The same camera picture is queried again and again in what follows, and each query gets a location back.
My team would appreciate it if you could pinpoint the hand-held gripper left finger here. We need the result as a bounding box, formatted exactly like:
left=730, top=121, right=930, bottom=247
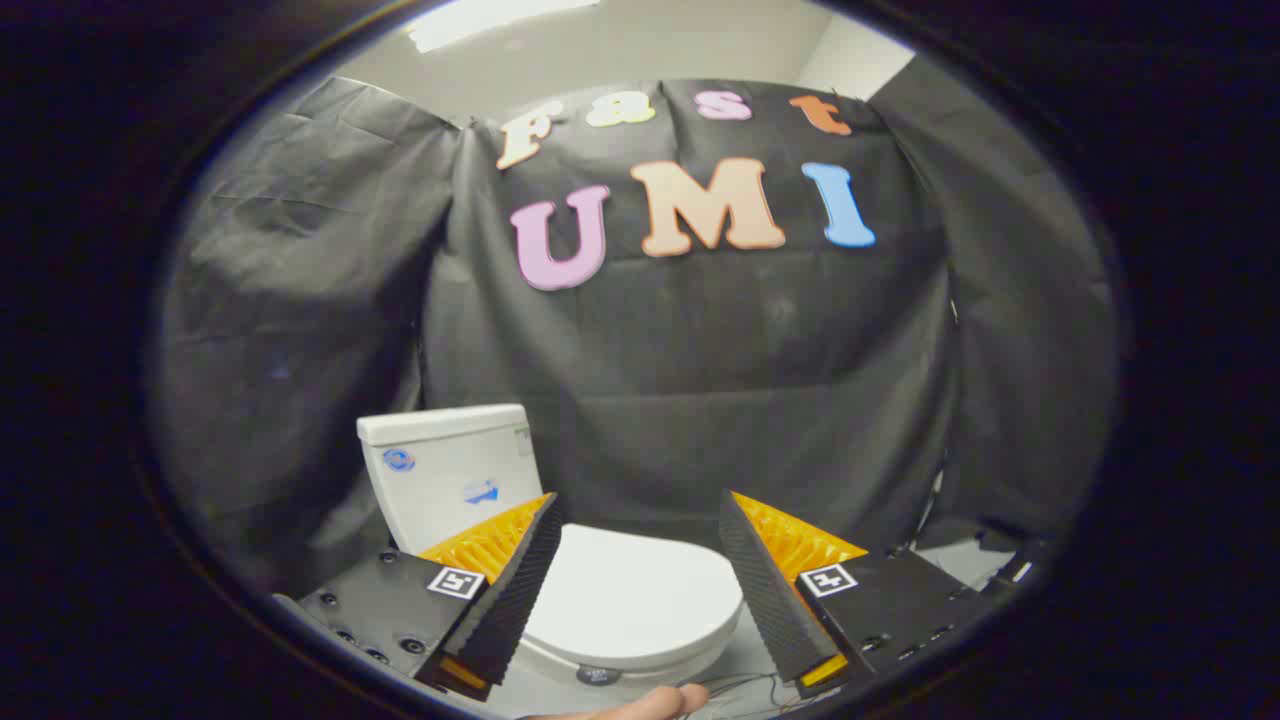
left=272, top=492, right=563, bottom=703

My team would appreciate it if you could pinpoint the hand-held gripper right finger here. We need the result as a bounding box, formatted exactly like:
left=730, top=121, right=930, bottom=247
left=718, top=490, right=1001, bottom=699

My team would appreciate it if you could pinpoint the white toilet lid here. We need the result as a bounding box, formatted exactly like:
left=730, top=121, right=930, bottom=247
left=520, top=522, right=745, bottom=663

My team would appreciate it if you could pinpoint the white toilet bowl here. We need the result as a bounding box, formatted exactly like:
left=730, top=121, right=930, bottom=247
left=495, top=636, right=736, bottom=717

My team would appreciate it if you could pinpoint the white toilet tank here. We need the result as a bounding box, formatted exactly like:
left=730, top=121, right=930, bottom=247
left=357, top=404, right=546, bottom=556

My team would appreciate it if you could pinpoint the black backdrop cloth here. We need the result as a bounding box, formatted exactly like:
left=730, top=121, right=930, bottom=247
left=150, top=75, right=1118, bottom=601

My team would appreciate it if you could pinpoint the tangle of thin cables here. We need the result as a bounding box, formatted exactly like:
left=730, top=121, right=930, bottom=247
left=700, top=672, right=833, bottom=717

